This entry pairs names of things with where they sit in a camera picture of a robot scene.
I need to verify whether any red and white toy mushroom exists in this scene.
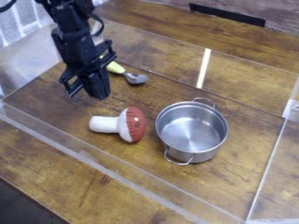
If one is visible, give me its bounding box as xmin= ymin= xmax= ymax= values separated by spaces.
xmin=89 ymin=107 xmax=147 ymax=143

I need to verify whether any silver metal pot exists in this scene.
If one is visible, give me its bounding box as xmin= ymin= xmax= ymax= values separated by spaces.
xmin=155 ymin=97 xmax=230 ymax=165

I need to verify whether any yellow handled metal spoon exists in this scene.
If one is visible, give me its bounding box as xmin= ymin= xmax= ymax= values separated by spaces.
xmin=107 ymin=61 xmax=149 ymax=85

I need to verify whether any black strip on table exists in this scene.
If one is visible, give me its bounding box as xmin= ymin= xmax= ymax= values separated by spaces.
xmin=190 ymin=3 xmax=267 ymax=27

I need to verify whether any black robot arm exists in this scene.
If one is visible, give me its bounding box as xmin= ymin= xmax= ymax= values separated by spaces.
xmin=35 ymin=0 xmax=118 ymax=100

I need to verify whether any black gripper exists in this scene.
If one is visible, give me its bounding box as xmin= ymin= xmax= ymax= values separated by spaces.
xmin=51 ymin=28 xmax=118 ymax=100

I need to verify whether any black cable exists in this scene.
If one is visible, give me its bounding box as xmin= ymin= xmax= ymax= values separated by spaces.
xmin=0 ymin=0 xmax=19 ymax=14

